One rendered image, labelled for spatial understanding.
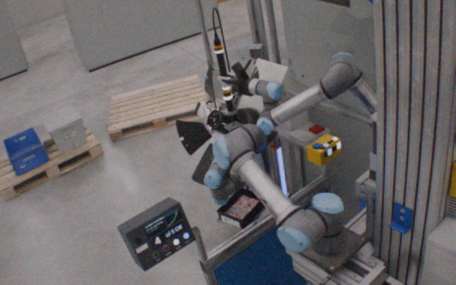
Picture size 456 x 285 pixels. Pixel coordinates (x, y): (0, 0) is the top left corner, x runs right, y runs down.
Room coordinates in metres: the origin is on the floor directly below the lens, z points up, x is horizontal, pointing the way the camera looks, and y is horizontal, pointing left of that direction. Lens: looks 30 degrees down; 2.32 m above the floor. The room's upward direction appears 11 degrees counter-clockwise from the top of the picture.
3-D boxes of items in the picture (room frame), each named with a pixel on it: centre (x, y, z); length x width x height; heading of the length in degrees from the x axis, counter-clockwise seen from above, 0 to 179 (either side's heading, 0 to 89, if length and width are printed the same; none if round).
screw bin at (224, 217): (1.76, 0.04, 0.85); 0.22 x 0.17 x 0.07; 138
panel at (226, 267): (1.67, -0.11, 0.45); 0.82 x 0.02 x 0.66; 123
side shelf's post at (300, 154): (2.42, -0.39, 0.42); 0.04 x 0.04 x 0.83; 33
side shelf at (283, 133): (2.42, -0.39, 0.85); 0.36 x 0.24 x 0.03; 33
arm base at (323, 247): (1.21, -0.28, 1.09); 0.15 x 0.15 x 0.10
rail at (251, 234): (1.67, -0.11, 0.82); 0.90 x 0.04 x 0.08; 123
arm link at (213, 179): (1.63, 0.13, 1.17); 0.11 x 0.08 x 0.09; 160
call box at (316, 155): (1.88, -0.44, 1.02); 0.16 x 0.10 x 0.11; 123
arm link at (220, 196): (1.64, 0.11, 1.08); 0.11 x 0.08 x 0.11; 121
